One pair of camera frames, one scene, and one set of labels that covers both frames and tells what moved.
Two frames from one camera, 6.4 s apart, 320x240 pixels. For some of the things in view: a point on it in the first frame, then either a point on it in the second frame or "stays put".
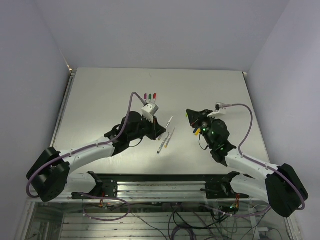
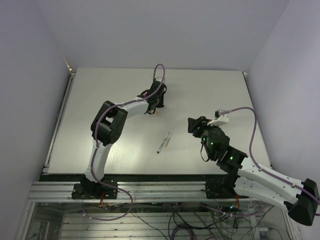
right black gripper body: (202, 122) to (203, 128)
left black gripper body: (146, 128) to (160, 100)
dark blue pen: (162, 144) stays put
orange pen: (166, 145) stays put
